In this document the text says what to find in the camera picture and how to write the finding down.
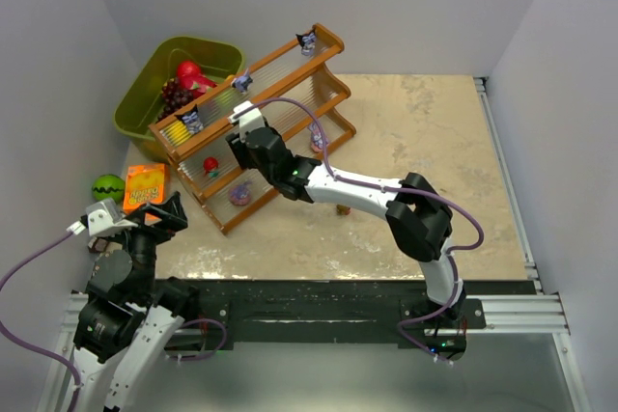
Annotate red heart toy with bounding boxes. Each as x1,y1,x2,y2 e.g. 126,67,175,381
203,156,219,179

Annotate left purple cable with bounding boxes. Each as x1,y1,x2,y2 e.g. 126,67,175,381
0,233,83,412

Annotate black-headed purple striped figure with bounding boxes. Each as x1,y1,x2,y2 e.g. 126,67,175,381
176,105,205,135

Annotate green plastic lime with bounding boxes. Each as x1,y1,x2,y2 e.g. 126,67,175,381
214,87,234,112

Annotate green watermelon ball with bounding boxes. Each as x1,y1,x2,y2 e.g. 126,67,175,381
91,174,126,204

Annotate red dragon fruit toy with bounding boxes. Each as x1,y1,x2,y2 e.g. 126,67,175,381
176,61,217,98

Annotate orange three-tier ribbed shelf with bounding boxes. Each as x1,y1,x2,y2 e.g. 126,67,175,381
150,24,356,233

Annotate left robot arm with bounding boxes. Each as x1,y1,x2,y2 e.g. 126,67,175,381
68,192,199,411

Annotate purple figure pink donut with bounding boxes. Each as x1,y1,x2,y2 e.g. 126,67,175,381
228,180,252,206

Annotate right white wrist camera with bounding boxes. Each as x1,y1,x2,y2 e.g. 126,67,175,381
228,100,267,142

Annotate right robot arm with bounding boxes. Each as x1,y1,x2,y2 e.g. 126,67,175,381
226,127,464,313

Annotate aluminium frame rail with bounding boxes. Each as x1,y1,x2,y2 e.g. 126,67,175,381
473,76,592,411

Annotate yellow plastic lemon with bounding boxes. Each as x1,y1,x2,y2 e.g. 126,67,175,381
164,121,191,147

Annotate orange snack box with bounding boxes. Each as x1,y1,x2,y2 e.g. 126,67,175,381
123,163,169,213

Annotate brown object by left arm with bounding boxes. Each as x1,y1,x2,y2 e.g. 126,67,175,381
87,237,110,255

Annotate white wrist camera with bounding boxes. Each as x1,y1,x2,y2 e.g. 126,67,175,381
66,198,138,238
228,100,267,142

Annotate green plastic bin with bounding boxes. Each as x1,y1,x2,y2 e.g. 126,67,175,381
113,36,245,163

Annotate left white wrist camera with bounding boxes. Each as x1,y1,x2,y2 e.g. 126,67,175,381
66,198,138,238

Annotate purple bunny pink base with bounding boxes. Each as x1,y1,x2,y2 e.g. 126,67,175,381
307,122,328,153

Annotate dark purple grape bunch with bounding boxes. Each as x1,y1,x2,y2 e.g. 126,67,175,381
157,76,199,122

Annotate purple figure dark wings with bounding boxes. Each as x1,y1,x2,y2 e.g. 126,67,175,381
231,69,253,94

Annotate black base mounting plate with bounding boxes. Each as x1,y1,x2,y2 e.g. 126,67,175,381
110,279,538,350

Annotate black figure toy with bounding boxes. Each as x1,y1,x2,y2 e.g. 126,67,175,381
295,28,317,56

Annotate brown round toy figure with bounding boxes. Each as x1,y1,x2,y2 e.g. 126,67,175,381
336,205,351,215

